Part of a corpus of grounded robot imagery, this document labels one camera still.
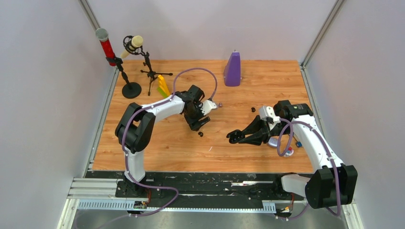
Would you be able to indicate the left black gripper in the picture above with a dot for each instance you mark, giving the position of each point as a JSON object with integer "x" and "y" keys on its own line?
{"x": 195, "y": 125}

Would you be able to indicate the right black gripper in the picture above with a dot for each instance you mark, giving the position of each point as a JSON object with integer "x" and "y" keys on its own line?
{"x": 256, "y": 139}

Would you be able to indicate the black earbud charging case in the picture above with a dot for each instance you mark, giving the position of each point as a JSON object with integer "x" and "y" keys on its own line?
{"x": 235, "y": 136}

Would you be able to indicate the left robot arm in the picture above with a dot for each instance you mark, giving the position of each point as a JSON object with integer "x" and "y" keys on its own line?
{"x": 135, "y": 128}

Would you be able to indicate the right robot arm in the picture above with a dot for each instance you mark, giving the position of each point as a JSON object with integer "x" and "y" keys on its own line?
{"x": 333, "y": 182}

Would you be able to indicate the lavender oval charging case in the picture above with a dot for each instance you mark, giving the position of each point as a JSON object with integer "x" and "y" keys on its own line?
{"x": 273, "y": 142}

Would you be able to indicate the small red white toy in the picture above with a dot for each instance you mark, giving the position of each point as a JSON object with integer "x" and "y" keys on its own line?
{"x": 289, "y": 152}

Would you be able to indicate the yellow green toy block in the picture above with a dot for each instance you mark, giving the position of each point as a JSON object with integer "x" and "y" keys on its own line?
{"x": 162, "y": 87}

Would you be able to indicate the purple metronome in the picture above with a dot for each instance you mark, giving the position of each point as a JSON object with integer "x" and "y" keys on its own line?
{"x": 232, "y": 71}

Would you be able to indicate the black round-base mic stand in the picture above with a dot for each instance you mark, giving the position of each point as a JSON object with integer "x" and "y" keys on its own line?
{"x": 130, "y": 89}

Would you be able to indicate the beige condenser microphone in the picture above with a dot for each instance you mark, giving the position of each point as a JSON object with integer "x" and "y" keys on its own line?
{"x": 132, "y": 45}

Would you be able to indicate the red microphone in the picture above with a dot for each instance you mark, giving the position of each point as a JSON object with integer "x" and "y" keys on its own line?
{"x": 103, "y": 38}

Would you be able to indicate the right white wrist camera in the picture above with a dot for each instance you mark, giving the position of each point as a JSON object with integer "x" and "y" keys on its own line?
{"x": 267, "y": 113}

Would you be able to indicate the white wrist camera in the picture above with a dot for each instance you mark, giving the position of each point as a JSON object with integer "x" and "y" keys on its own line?
{"x": 207, "y": 106}
{"x": 267, "y": 113}

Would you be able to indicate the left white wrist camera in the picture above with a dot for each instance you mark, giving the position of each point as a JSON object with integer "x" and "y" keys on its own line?
{"x": 207, "y": 106}

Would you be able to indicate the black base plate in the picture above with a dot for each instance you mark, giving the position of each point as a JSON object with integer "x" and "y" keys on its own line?
{"x": 195, "y": 190}

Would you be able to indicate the aluminium frame rail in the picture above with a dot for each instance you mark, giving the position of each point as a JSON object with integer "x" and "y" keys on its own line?
{"x": 93, "y": 188}

